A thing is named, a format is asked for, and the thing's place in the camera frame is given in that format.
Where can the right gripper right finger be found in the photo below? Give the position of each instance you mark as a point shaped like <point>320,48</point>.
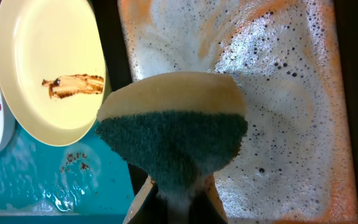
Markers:
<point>207,207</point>

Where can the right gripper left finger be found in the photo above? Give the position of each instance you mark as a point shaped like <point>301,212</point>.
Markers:
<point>147,207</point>

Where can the green and yellow sponge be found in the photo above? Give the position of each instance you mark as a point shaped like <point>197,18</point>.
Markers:
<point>178,127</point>

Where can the black tray with soapy water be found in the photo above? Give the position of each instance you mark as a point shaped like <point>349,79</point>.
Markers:
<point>296,62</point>

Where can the teal plastic serving tray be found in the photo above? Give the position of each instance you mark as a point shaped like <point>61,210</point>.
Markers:
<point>82,181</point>

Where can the yellow-green plate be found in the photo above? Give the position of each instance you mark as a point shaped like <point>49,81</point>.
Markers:
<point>52,68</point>

